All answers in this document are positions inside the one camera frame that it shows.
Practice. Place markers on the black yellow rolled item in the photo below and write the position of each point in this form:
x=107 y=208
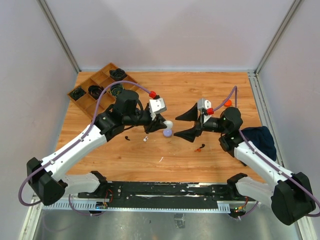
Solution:
x=116 y=89

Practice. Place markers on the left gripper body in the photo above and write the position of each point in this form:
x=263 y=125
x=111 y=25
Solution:
x=150 y=118

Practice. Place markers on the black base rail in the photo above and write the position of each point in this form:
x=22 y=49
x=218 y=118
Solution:
x=163 y=195

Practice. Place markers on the purple earbud charging case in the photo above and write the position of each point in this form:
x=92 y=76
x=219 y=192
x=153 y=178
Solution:
x=167 y=132

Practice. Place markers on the wooden compartment tray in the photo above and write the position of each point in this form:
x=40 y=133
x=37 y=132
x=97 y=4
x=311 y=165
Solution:
x=87 y=93

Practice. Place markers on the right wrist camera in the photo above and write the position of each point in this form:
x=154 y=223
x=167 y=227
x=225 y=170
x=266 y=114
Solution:
x=204 y=104

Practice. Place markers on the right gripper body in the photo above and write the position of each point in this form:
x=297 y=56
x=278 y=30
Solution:
x=200 y=121

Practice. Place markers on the black red rolled item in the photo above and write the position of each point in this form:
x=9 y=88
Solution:
x=95 y=91

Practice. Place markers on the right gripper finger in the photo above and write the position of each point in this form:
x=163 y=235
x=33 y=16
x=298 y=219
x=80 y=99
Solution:
x=189 y=134
x=189 y=116

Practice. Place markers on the black green rolled item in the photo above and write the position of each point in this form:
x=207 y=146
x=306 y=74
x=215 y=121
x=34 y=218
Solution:
x=77 y=93

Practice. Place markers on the black rolled item top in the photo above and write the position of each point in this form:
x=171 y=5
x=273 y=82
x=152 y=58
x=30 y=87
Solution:
x=117 y=74

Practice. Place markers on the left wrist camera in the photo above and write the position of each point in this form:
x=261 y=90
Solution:
x=157 y=106

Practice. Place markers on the white charging case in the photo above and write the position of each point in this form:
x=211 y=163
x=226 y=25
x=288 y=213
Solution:
x=168 y=124

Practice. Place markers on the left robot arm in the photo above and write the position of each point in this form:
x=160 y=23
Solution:
x=48 y=178

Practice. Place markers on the dark blue cloth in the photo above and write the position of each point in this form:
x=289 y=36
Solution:
x=262 y=138

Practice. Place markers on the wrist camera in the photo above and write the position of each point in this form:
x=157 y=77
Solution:
x=157 y=106
x=204 y=104

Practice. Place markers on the orange charging case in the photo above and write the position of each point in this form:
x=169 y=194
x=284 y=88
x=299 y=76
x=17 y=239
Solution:
x=228 y=103

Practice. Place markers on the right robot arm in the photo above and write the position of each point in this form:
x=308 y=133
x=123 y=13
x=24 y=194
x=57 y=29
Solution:
x=288 y=194

